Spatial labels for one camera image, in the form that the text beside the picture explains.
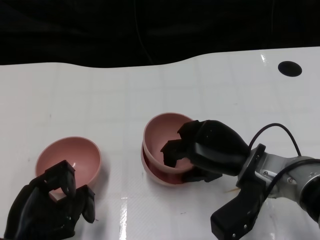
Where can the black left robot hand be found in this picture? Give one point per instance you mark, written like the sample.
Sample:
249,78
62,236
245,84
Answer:
32,215

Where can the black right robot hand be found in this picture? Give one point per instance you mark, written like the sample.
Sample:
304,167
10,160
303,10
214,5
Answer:
215,147

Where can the pink plastic bowl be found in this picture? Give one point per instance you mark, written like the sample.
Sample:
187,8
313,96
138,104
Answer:
160,127
155,175
75,155

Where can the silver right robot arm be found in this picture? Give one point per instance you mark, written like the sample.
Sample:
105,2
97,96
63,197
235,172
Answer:
300,180

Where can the brown wood sliver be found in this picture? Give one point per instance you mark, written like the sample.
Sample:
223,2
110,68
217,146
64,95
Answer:
231,190

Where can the black round table grommet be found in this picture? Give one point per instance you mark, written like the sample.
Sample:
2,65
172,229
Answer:
290,68

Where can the black backdrop cloth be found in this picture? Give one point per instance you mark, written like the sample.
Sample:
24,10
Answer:
75,30

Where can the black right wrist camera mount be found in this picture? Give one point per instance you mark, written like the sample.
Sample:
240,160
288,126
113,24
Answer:
235,210

